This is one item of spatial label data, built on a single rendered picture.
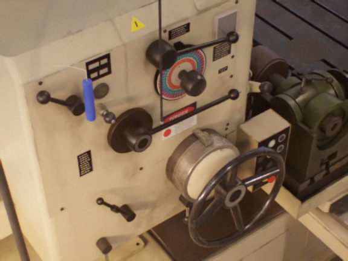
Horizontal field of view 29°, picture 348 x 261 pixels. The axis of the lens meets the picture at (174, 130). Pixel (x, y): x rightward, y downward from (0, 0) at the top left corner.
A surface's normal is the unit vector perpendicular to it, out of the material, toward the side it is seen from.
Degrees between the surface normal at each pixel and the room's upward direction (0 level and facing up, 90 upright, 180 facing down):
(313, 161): 90
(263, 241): 90
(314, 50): 0
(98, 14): 0
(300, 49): 0
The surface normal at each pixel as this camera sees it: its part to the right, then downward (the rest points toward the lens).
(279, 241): 0.59, 0.55
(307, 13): 0.00, -0.73
